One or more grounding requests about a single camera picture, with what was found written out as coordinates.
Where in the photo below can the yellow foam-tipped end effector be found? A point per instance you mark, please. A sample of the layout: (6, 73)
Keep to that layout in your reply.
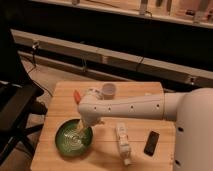
(80, 126)

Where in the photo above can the green ceramic bowl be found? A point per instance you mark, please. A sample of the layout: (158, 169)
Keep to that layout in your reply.
(69, 142)

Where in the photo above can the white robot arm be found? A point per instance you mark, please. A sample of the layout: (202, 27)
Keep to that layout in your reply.
(191, 111)

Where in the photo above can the orange carrot toy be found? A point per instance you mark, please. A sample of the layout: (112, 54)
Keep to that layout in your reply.
(77, 96)

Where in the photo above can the white plastic bottle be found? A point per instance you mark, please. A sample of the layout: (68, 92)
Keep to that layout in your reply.
(123, 143)

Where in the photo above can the black office chair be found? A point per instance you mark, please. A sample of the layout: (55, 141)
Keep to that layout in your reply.
(18, 97)

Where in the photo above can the black remote control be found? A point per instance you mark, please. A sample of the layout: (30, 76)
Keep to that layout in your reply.
(151, 143)

